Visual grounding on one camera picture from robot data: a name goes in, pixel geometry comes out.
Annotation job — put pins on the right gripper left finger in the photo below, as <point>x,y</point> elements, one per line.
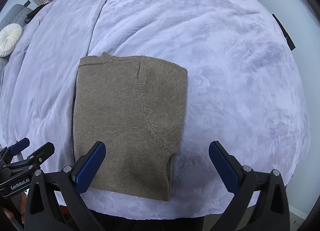
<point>54,200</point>

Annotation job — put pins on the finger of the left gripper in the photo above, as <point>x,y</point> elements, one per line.
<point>18,145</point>
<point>41,154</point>

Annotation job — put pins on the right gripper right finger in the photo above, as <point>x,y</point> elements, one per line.
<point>271,211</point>

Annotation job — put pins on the taupe knit sweater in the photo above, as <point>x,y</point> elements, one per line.
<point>135,105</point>

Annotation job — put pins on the round white cushion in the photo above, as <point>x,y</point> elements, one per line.
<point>10,35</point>

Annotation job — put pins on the lavender plush bed blanket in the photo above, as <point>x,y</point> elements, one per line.
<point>244,90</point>

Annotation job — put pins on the grey quilted sofa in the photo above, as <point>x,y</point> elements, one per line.
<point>17,14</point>

